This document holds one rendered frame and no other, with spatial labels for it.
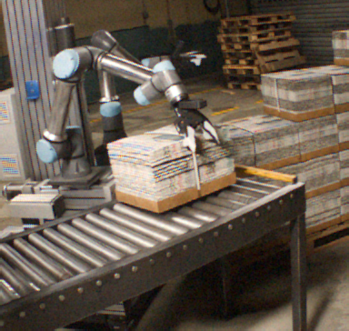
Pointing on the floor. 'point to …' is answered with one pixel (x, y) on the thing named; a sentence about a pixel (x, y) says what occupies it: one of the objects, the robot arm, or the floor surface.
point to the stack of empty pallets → (249, 75)
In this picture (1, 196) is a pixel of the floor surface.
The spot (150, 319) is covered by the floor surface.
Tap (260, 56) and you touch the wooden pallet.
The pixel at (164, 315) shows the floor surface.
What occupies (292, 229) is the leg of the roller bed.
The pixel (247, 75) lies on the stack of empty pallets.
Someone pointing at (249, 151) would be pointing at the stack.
